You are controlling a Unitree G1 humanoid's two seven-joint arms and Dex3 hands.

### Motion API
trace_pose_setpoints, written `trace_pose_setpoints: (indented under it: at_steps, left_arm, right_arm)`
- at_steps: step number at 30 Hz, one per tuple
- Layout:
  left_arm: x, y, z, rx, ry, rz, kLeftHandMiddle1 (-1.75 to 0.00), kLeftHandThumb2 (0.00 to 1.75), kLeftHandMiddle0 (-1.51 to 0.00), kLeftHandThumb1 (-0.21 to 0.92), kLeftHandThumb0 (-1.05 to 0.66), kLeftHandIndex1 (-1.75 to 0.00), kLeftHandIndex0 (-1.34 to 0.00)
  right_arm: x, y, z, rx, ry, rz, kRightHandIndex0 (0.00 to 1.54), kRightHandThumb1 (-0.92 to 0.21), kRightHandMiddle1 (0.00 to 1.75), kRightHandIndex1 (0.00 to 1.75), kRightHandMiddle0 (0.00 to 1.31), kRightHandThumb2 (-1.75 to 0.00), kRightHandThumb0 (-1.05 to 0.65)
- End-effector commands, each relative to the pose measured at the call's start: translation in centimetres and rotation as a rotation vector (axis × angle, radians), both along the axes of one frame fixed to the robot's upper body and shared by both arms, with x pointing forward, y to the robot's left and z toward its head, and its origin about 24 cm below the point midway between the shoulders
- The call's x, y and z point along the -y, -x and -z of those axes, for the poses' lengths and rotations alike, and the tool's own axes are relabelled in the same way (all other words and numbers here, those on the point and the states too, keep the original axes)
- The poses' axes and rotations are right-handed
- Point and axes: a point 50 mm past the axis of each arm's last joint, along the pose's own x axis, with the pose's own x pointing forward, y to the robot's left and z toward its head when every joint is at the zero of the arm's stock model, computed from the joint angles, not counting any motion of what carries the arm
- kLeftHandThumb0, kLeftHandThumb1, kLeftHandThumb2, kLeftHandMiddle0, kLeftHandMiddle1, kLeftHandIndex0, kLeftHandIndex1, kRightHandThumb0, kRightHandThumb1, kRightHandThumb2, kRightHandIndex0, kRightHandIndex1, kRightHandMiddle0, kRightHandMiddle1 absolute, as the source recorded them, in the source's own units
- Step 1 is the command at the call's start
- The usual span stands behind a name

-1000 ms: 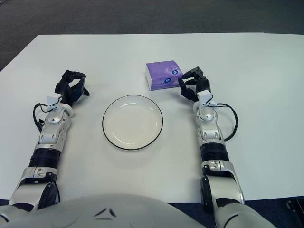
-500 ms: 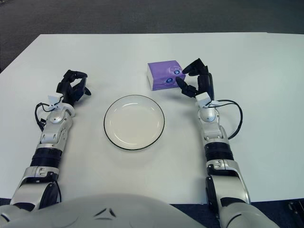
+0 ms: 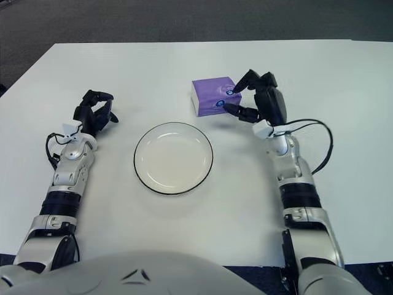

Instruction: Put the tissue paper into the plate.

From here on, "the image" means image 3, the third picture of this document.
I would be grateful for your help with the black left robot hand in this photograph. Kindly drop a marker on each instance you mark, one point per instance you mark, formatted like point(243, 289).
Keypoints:
point(89, 115)

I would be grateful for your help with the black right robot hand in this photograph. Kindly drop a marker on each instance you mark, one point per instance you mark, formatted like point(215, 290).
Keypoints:
point(271, 103)

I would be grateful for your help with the purple tissue paper pack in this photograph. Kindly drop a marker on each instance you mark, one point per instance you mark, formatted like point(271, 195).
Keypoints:
point(212, 93)

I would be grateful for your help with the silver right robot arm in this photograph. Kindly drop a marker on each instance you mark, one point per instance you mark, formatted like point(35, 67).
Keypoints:
point(299, 196)

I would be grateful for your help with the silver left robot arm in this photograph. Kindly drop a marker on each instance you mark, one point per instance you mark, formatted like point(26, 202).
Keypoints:
point(69, 167)

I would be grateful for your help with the white plate with black rim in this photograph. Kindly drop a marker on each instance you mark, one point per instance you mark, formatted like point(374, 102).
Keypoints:
point(173, 158)

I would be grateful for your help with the grey robot torso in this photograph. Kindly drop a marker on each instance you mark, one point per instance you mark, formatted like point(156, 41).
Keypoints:
point(122, 276)

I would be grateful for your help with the black metal bracket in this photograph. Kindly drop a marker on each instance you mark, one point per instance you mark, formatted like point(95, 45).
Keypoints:
point(284, 282)

